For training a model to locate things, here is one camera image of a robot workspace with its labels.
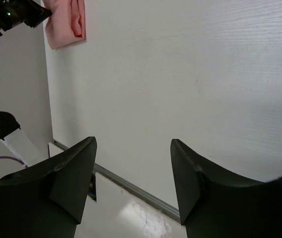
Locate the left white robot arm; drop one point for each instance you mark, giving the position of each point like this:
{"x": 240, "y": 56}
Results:
{"x": 24, "y": 101}

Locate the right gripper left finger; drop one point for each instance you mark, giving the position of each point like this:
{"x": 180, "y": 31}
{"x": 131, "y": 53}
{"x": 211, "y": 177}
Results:
{"x": 47, "y": 200}

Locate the aluminium table edge rail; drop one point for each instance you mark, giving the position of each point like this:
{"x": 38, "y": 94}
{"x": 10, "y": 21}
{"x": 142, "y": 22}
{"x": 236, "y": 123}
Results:
{"x": 153, "y": 201}

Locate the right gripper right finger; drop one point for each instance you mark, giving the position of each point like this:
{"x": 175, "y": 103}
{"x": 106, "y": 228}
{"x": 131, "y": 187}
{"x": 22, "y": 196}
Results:
{"x": 217, "y": 203}

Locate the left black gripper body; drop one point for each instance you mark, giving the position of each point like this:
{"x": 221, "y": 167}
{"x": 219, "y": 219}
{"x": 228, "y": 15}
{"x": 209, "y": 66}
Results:
{"x": 16, "y": 12}

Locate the salmon pink t shirt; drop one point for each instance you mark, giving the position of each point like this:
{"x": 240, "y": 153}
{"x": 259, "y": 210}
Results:
{"x": 66, "y": 25}

